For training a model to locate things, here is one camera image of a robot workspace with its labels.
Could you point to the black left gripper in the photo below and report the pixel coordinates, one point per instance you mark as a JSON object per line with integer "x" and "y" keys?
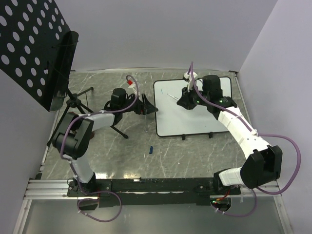
{"x": 145, "y": 107}

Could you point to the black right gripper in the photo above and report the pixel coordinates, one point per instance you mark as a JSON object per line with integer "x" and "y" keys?
{"x": 185, "y": 101}

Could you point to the white whiteboard with black frame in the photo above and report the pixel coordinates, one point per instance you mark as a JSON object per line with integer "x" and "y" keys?
{"x": 173, "y": 120}

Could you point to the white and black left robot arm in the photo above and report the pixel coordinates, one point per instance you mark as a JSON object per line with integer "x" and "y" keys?
{"x": 73, "y": 136}

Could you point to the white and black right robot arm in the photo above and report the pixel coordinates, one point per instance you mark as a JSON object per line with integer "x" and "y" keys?
{"x": 263, "y": 161}

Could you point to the black perforated music stand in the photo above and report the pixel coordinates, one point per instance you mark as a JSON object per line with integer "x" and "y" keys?
{"x": 37, "y": 49}

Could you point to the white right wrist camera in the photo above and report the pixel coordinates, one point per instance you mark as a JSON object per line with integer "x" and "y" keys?
{"x": 187, "y": 77}

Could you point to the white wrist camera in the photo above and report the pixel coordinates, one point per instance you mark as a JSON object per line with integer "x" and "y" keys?
{"x": 187, "y": 77}
{"x": 134, "y": 86}

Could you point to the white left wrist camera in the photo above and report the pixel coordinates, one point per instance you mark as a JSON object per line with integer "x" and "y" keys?
{"x": 134, "y": 86}

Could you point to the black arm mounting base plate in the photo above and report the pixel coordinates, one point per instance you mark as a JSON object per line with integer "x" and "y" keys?
{"x": 155, "y": 191}

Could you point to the aluminium rail frame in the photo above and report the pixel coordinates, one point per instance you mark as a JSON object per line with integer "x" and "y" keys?
{"x": 48, "y": 209}

